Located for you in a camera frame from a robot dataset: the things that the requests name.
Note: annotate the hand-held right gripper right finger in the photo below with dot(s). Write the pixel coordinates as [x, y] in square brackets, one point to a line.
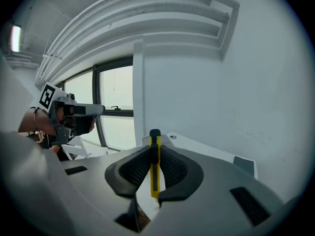
[187, 176]

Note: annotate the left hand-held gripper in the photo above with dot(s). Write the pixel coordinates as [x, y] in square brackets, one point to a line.
[46, 95]

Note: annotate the ceiling light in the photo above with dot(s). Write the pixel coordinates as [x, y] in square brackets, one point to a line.
[15, 38]

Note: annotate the dark green notebook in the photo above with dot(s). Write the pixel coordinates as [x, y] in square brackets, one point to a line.
[243, 165]

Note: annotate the person's left hand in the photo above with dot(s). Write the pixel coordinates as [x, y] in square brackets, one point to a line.
[46, 122]

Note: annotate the black framed window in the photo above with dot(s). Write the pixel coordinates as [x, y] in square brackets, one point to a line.
[115, 87]

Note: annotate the person's left forearm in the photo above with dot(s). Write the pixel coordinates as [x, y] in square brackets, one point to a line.
[27, 124]

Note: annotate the yellow utility knife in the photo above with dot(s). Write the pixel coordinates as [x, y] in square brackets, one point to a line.
[155, 181]

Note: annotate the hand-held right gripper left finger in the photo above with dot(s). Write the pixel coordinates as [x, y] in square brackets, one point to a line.
[133, 171]

